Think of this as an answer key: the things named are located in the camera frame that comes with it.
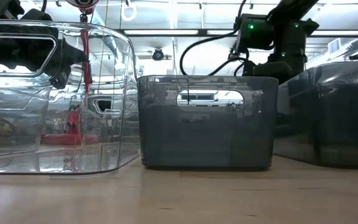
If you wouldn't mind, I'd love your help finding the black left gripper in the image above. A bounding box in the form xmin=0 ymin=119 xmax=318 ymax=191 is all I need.
xmin=0 ymin=27 xmax=88 ymax=90

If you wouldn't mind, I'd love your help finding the clear plastic basket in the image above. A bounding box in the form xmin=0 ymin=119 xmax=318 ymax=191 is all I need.
xmin=0 ymin=19 xmax=141 ymax=175

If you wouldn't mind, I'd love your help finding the dark smoky plastic basket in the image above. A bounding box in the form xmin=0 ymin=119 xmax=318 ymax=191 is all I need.
xmin=273 ymin=60 xmax=358 ymax=170
xmin=137 ymin=75 xmax=280 ymax=171

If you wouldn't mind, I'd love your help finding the red desk lamp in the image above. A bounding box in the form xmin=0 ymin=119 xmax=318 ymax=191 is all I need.
xmin=40 ymin=0 xmax=101 ymax=146

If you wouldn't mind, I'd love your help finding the white hanging ring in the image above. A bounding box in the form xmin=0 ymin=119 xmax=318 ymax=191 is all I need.
xmin=121 ymin=2 xmax=138 ymax=22

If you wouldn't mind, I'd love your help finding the black overhead camera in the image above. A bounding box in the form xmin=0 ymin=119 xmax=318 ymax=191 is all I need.
xmin=152 ymin=47 xmax=165 ymax=62

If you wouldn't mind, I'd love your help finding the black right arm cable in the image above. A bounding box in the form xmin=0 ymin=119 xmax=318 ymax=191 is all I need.
xmin=178 ymin=0 xmax=249 ymax=77

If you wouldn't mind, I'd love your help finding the black aluminium rig frame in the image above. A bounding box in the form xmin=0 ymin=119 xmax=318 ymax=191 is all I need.
xmin=116 ymin=28 xmax=358 ymax=38

